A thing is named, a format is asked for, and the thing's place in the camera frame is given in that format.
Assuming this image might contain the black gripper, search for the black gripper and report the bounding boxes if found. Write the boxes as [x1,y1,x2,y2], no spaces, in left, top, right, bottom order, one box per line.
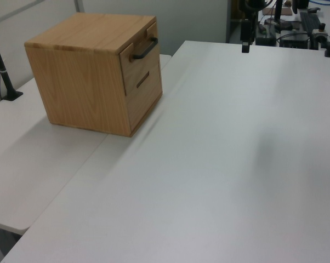
[241,16,258,53]

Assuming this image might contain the black metal drawer handle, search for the black metal drawer handle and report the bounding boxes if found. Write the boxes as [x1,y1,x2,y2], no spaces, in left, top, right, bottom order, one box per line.
[129,37,158,61]

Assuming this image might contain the wooden drawer with notched front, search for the wooden drawer with notched front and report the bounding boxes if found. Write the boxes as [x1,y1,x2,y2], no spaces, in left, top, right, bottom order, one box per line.
[120,21,162,97]

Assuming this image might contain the plain wooden drawer front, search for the plain wooden drawer front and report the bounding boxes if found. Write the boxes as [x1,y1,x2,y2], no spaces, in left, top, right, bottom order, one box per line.
[125,78,163,132]

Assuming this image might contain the light wooden drawer cabinet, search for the light wooden drawer cabinet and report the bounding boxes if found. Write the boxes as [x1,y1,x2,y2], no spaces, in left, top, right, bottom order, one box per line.
[24,12,163,138]

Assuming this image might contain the black monitor stand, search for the black monitor stand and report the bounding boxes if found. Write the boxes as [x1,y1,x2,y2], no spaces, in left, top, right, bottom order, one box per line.
[264,0,292,30]

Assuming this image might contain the black electronics box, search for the black electronics box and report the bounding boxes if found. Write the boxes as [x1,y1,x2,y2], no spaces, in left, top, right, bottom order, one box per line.
[279,30,311,49]

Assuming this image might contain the black computer keyboard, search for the black computer keyboard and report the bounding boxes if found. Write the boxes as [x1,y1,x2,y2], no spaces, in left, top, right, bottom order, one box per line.
[300,12,322,31]

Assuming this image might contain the silver clamp with black knob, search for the silver clamp with black knob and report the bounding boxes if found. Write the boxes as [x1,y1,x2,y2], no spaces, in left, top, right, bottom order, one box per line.
[311,23,330,52]

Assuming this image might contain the black slanted camera stand pole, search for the black slanted camera stand pole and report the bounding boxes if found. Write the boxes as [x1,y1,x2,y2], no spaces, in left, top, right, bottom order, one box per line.
[0,23,24,101]

